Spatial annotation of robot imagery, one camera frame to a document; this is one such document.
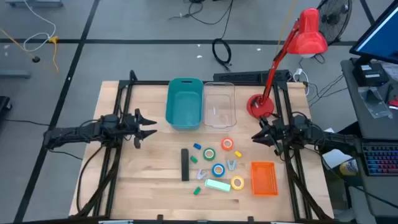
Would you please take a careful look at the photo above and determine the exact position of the teal plastic bin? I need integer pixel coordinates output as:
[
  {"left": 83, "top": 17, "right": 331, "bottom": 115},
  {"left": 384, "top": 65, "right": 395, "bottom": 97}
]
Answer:
[{"left": 165, "top": 77, "right": 205, "bottom": 131}]

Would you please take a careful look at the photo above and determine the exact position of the white paper sheet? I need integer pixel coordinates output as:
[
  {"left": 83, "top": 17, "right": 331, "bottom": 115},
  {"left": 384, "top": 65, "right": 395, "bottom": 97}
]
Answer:
[{"left": 322, "top": 148, "right": 354, "bottom": 170}]

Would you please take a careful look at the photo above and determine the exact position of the black floor stand foot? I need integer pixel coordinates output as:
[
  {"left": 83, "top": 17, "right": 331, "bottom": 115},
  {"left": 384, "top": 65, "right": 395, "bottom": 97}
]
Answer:
[{"left": 0, "top": 95, "right": 12, "bottom": 125}]

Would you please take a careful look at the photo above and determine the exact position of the white floor cable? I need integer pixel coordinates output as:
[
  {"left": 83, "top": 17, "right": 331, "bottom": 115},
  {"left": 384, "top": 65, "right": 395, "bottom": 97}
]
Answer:
[{"left": 23, "top": 0, "right": 57, "bottom": 53}]

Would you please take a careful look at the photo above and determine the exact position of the grey desk foot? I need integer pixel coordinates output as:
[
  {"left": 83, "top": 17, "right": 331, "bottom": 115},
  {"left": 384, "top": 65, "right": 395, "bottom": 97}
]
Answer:
[
  {"left": 5, "top": 0, "right": 64, "bottom": 7},
  {"left": 0, "top": 70, "right": 32, "bottom": 79}
]

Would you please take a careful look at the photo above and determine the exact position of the yellow tape roll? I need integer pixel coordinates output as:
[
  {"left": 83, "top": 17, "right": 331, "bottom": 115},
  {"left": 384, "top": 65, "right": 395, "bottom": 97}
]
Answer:
[{"left": 230, "top": 175, "right": 245, "bottom": 190}]

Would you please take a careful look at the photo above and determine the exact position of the white charger with cable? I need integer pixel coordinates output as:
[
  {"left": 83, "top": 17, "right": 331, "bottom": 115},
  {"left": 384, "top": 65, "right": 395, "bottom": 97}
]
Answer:
[{"left": 292, "top": 67, "right": 310, "bottom": 96}]

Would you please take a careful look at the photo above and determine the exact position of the mint green stapler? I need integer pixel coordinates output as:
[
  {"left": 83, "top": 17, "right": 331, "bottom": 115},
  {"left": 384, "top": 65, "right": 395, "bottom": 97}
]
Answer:
[{"left": 204, "top": 179, "right": 232, "bottom": 193}]

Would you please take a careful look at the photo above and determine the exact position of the clear plastic bag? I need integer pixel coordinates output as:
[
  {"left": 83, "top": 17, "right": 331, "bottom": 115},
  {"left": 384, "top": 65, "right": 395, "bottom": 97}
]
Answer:
[{"left": 357, "top": 86, "right": 393, "bottom": 119}]

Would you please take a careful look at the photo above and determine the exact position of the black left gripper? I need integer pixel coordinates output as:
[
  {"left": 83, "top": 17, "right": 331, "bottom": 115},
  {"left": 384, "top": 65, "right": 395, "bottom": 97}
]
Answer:
[{"left": 120, "top": 108, "right": 158, "bottom": 149}]

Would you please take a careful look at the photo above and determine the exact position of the coiled black floor cable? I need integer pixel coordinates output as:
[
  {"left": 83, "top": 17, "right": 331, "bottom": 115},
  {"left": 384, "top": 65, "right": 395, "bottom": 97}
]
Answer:
[{"left": 211, "top": 38, "right": 233, "bottom": 71}]

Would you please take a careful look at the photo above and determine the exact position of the backlit black keyboard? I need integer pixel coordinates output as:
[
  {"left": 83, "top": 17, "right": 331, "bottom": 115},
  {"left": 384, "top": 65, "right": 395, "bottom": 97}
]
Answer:
[{"left": 362, "top": 143, "right": 398, "bottom": 177}]

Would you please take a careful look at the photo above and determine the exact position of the yellow hanging cord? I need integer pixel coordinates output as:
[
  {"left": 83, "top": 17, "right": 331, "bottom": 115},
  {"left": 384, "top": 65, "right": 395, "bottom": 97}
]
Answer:
[{"left": 275, "top": 0, "right": 298, "bottom": 55}]

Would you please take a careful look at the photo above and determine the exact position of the black stapler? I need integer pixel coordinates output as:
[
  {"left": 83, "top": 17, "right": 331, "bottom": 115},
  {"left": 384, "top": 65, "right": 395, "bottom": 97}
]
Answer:
[{"left": 180, "top": 148, "right": 190, "bottom": 182}]

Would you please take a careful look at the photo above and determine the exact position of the yellow plug cable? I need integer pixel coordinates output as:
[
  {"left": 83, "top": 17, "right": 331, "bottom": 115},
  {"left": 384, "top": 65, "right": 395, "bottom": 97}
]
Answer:
[{"left": 48, "top": 35, "right": 60, "bottom": 74}]

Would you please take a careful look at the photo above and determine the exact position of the clear plastic bin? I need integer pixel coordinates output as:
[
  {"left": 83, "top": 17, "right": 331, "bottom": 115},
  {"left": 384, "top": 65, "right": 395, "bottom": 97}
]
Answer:
[{"left": 203, "top": 82, "right": 238, "bottom": 129}]

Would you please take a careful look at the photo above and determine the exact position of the green tape roll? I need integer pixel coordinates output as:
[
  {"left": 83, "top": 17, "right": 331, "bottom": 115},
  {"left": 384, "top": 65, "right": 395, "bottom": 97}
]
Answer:
[{"left": 203, "top": 147, "right": 216, "bottom": 162}]

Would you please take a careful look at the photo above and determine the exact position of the black mini computer box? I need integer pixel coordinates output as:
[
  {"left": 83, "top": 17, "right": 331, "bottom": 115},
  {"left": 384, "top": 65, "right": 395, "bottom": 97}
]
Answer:
[{"left": 352, "top": 63, "right": 389, "bottom": 87}]

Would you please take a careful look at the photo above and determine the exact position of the black floor fan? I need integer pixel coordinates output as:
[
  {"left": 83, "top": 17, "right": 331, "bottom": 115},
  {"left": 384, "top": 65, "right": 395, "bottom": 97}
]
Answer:
[{"left": 317, "top": 0, "right": 354, "bottom": 44}]

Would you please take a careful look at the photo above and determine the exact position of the blue tape roll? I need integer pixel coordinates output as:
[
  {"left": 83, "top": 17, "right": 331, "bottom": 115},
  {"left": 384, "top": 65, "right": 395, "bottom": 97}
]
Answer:
[{"left": 211, "top": 163, "right": 226, "bottom": 178}]

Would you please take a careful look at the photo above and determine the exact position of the orange plastic basket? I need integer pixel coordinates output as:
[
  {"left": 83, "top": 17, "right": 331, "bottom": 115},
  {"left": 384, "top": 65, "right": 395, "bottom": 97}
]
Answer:
[{"left": 250, "top": 161, "right": 279, "bottom": 197}]

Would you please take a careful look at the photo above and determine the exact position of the red desk lamp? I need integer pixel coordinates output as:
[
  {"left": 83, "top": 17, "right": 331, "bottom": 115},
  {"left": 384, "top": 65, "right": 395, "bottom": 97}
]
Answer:
[{"left": 246, "top": 7, "right": 329, "bottom": 119}]

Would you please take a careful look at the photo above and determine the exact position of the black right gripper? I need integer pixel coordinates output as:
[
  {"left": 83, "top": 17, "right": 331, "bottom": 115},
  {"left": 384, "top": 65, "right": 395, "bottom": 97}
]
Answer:
[{"left": 251, "top": 119, "right": 294, "bottom": 156}]

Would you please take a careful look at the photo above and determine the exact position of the computer monitor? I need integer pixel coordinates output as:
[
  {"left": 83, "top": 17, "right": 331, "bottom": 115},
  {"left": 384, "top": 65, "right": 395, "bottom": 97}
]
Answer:
[{"left": 349, "top": 0, "right": 398, "bottom": 65}]

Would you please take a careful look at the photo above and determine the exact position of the yellow and white bottle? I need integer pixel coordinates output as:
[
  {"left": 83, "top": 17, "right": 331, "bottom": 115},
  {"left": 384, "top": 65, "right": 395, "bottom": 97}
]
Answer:
[{"left": 339, "top": 158, "right": 360, "bottom": 177}]

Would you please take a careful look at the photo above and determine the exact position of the yellow cord with black ball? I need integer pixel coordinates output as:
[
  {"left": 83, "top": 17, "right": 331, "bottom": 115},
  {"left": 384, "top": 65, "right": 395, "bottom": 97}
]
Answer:
[{"left": 0, "top": 27, "right": 41, "bottom": 63}]

